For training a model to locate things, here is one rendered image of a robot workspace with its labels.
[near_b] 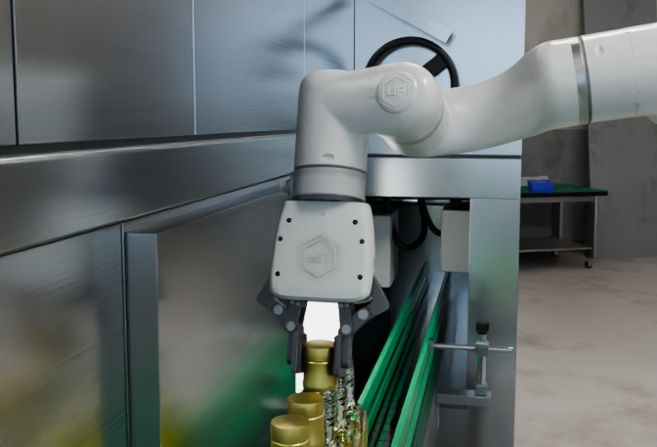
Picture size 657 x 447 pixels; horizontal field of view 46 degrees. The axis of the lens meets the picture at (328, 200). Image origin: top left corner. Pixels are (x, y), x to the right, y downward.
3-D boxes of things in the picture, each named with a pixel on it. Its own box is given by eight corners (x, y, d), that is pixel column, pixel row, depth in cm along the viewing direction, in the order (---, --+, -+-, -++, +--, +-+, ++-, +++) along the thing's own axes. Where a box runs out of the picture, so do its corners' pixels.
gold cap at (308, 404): (319, 433, 75) (319, 388, 75) (328, 448, 72) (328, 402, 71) (283, 437, 74) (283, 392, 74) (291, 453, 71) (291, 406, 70)
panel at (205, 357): (331, 335, 159) (331, 167, 156) (346, 335, 159) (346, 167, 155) (134, 599, 72) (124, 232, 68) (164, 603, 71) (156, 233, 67)
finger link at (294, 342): (271, 303, 78) (266, 372, 77) (301, 304, 77) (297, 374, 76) (279, 304, 81) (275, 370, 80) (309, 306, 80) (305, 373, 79)
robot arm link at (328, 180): (271, 165, 78) (269, 193, 77) (359, 166, 76) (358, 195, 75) (290, 179, 85) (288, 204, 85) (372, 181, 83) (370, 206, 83)
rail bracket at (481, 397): (428, 421, 165) (429, 316, 162) (509, 426, 161) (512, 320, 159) (426, 429, 160) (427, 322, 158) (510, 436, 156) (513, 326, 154)
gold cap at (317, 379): (307, 379, 80) (307, 337, 80) (340, 381, 79) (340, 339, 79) (298, 390, 77) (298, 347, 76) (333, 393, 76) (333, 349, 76)
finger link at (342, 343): (335, 306, 76) (331, 377, 75) (368, 308, 76) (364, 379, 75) (341, 307, 79) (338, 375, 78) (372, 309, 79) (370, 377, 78)
